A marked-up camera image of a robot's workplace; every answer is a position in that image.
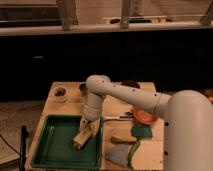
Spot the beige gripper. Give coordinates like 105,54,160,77
73,117,100,149

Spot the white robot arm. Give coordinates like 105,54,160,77
80,75,213,171

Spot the green plastic tray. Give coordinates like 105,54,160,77
31,115,103,170

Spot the grey triangular cloth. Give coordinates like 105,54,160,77
105,144,129,167

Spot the yellow wedge block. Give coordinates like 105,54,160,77
111,135,137,143

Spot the dark small cup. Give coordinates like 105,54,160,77
79,83,88,96

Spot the green strip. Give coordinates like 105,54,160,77
127,140,141,169

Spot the teal round cloth piece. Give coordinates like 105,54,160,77
131,124,153,139

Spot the orange plate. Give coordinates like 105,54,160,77
132,107,158,125

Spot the dark brown round object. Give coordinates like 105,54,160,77
121,80,140,89

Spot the knife with black handle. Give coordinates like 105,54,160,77
102,112,133,120

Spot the black chair frame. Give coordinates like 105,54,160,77
19,125,29,171

